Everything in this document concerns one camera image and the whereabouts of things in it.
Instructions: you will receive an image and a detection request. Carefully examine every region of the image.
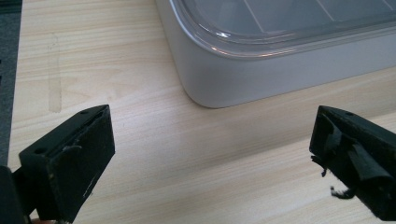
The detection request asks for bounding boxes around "white compartment storage box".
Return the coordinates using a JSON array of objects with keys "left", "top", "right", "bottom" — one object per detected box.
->
[{"left": 155, "top": 0, "right": 396, "bottom": 109}]

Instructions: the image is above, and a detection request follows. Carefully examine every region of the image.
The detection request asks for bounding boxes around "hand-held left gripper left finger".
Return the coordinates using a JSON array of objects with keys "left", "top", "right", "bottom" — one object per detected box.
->
[{"left": 18, "top": 104, "right": 116, "bottom": 224}]

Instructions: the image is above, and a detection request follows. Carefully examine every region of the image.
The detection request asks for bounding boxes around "clear plastic box lid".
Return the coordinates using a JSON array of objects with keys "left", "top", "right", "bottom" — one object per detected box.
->
[{"left": 169, "top": 0, "right": 396, "bottom": 60}]

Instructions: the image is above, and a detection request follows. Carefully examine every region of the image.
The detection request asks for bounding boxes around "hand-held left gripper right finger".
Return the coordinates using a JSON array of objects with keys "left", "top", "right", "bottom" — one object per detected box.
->
[{"left": 308, "top": 105, "right": 396, "bottom": 222}]

